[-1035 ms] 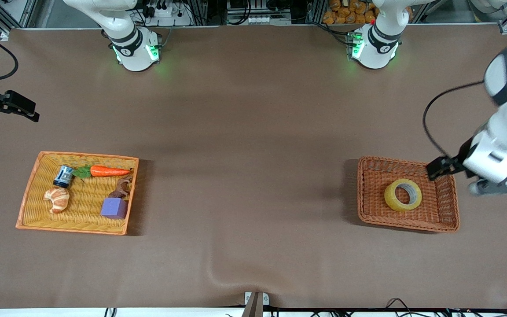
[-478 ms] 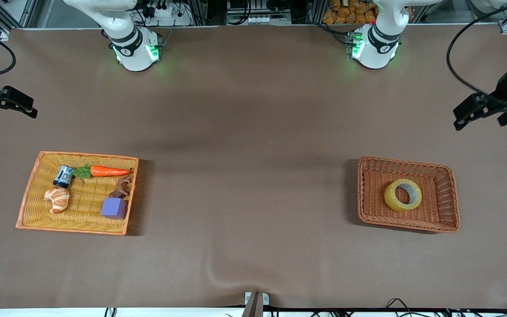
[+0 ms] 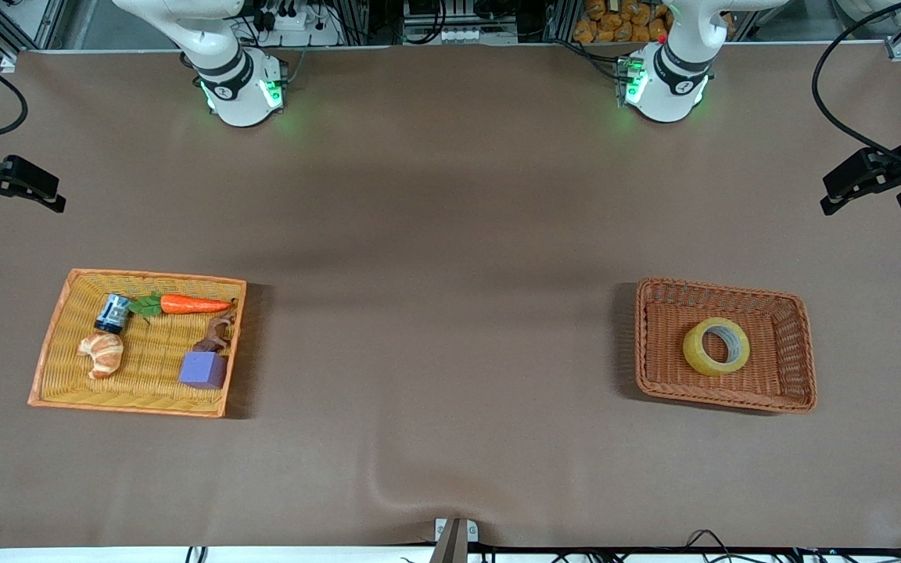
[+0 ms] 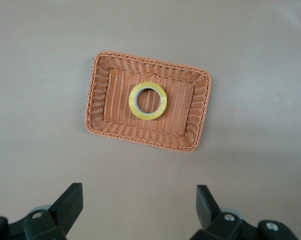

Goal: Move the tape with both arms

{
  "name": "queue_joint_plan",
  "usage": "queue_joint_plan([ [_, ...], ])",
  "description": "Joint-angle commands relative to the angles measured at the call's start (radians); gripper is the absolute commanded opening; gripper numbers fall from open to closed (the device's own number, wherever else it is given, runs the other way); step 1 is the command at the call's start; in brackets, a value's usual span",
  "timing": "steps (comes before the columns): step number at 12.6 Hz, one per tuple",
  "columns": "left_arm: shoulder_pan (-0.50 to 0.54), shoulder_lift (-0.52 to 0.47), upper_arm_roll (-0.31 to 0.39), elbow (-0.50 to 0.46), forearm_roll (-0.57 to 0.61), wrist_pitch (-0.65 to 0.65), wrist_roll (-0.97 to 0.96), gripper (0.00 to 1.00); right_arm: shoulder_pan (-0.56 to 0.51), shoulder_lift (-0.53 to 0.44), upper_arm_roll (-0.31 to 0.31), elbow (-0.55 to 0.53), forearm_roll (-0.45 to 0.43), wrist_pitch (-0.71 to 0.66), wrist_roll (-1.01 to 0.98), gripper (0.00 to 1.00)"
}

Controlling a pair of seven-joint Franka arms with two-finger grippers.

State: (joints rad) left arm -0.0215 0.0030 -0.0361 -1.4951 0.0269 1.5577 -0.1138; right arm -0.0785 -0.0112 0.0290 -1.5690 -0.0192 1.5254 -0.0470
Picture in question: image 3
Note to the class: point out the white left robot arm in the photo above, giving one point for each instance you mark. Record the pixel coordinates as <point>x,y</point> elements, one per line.
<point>665,98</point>

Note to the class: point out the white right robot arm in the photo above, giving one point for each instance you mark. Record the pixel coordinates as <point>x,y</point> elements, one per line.
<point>235,94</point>

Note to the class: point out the brown wicker basket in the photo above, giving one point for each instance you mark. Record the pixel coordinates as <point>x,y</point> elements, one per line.
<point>662,348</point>

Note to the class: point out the toy croissant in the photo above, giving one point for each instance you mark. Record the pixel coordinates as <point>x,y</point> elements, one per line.
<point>102,353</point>

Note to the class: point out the grey camera stand post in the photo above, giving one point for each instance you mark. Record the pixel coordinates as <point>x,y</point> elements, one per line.
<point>450,547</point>

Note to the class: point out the white power strip with plugs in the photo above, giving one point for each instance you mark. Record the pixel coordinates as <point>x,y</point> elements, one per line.
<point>302,30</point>

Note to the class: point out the long white power strip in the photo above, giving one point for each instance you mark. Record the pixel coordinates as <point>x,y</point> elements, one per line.
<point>458,35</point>

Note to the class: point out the grey metal table bracket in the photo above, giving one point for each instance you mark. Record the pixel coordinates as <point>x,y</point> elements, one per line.
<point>472,532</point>

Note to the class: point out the purple foam block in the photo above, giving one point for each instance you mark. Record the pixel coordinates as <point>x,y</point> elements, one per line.
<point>202,371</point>

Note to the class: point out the orange toy carrot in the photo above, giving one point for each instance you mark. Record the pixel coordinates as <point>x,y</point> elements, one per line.
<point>192,304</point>

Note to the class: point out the small blue can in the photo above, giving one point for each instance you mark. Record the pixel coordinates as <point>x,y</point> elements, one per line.
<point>112,314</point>

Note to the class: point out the pile of orange toy breads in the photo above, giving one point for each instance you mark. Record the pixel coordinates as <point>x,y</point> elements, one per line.
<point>615,23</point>

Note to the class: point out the yellow woven tray orange rim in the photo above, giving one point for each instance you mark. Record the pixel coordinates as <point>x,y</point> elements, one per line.
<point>67,387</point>

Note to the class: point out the yellow tape roll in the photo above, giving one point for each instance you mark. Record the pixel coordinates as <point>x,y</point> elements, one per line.
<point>697,356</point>

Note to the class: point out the brown toy animal figure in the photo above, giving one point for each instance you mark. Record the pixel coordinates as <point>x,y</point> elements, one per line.
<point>214,338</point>

